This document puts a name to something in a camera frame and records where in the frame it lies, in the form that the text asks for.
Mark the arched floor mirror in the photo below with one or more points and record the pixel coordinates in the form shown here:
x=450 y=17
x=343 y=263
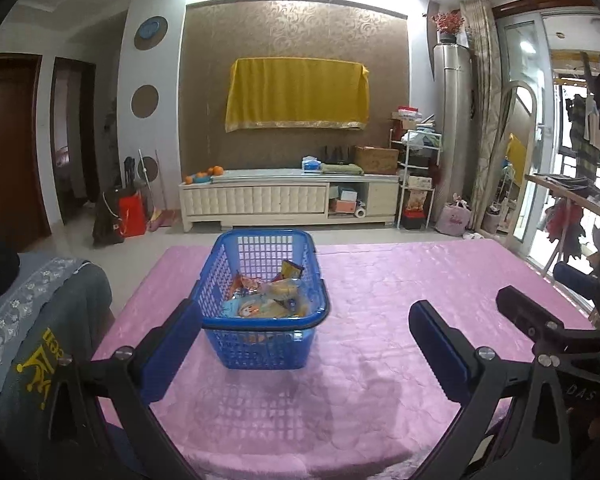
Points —
x=525 y=90

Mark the red flower vase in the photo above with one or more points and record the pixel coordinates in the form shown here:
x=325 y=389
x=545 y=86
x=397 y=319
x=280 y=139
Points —
x=448 y=22

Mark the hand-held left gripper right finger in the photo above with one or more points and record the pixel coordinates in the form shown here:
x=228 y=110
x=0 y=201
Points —
x=440 y=355

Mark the white tv cabinet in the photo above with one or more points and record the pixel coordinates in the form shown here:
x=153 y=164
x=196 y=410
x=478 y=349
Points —
x=255 y=200

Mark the white slippers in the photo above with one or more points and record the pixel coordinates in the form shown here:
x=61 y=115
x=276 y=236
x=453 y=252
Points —
x=472 y=235

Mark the black bag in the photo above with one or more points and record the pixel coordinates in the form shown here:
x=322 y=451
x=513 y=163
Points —
x=107 y=220

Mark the light blue cartoon snack packet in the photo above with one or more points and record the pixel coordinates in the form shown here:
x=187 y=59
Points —
x=250 y=307

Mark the brown round wall panel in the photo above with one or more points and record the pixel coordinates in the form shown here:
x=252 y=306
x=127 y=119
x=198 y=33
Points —
x=152 y=167
x=145 y=101

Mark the patterned curtain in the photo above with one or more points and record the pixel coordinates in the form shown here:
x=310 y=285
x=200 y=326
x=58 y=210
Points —
x=485 y=110

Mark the pink bag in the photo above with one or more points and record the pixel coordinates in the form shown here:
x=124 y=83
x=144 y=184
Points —
x=454 y=219

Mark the bread packet with blue label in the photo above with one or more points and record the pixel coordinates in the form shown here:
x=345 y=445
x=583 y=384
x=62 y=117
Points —
x=285 y=290

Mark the wooden clothes rack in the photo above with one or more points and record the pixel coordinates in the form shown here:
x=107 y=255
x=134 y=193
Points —
x=570 y=195

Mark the white plastic bag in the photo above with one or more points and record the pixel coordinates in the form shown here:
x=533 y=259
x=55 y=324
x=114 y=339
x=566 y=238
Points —
x=420 y=140

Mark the pink tablecloth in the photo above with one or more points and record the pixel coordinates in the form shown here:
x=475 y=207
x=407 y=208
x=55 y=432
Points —
x=370 y=385

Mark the round wall panel with plate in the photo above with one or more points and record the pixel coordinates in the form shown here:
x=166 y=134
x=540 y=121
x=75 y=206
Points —
x=150 y=32

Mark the small grey bin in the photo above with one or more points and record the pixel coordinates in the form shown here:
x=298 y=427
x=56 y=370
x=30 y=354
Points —
x=492 y=221

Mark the white paper roll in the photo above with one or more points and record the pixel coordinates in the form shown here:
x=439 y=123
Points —
x=360 y=211

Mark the brown cardboard box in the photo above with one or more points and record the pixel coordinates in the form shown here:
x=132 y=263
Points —
x=376 y=160

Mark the dark wooden door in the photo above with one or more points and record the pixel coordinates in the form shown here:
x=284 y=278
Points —
x=15 y=150

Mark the white mop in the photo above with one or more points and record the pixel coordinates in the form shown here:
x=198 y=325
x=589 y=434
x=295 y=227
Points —
x=146 y=180

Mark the green folded cloth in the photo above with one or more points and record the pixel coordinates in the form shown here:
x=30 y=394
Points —
x=342 y=169

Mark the red bag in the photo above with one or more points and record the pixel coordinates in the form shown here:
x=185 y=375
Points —
x=131 y=215

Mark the colourful picture box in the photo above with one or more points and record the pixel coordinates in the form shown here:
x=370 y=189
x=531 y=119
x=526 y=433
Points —
x=419 y=202

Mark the yellow cloth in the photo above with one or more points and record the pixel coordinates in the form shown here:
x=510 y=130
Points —
x=295 y=92

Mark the white metal rack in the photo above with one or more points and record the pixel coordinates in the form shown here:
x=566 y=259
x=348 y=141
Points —
x=404 y=170

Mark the blue plastic basket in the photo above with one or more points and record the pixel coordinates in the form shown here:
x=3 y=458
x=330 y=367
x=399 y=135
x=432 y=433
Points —
x=260 y=350

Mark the standing air conditioner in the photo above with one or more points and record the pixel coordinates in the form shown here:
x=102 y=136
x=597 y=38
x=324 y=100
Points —
x=452 y=135

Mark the blue white box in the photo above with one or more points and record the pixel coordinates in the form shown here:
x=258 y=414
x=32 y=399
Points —
x=348 y=195

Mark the blue tissue box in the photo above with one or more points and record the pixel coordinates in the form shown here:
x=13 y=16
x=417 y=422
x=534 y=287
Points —
x=311 y=164

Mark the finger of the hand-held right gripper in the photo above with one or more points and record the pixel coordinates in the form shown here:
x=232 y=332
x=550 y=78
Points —
x=575 y=277
x=520 y=307

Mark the red broom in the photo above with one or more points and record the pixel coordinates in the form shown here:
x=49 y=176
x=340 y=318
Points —
x=162 y=221

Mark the long orange snack packet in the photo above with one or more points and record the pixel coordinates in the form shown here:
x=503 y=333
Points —
x=245 y=285

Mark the red white box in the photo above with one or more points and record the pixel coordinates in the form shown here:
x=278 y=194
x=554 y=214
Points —
x=409 y=112

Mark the black bin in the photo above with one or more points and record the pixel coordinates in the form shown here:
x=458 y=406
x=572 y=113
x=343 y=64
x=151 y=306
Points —
x=414 y=220

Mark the chair with grey embroidered cover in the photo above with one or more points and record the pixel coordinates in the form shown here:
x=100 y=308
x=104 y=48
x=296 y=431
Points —
x=40 y=320

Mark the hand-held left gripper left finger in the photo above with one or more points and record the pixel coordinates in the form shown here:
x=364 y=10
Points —
x=172 y=355

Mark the dark wooden door frame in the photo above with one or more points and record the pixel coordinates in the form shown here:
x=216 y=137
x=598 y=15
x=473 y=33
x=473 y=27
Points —
x=91 y=135

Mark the sliding glass door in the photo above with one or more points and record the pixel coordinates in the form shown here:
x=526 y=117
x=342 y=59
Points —
x=522 y=40

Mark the orange box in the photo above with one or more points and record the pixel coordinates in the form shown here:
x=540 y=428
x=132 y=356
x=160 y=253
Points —
x=342 y=206

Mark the row of dark bottles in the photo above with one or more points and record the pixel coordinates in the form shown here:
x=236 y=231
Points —
x=336 y=155

